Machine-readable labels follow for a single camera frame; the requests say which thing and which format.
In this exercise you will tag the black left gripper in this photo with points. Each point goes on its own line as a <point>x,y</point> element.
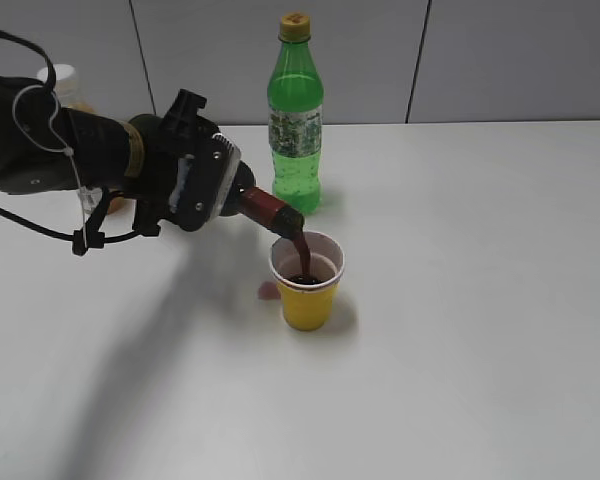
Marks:
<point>165,139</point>

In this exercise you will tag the dark red wine bottle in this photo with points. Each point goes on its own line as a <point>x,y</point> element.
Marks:
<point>263,208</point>

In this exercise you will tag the yellow paper cup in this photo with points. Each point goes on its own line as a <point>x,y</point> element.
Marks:
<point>307,307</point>

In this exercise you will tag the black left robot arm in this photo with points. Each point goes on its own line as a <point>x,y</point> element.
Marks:
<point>39,152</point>

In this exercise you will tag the spilled wine drop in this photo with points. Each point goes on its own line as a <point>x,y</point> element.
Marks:
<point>268,291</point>

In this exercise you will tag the orange juice bottle white cap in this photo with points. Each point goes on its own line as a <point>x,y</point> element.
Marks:
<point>69,93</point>

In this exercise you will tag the green soda bottle yellow cap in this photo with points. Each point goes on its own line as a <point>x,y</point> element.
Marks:
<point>295,95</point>

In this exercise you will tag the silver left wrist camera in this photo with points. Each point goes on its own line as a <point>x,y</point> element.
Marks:
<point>203,182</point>

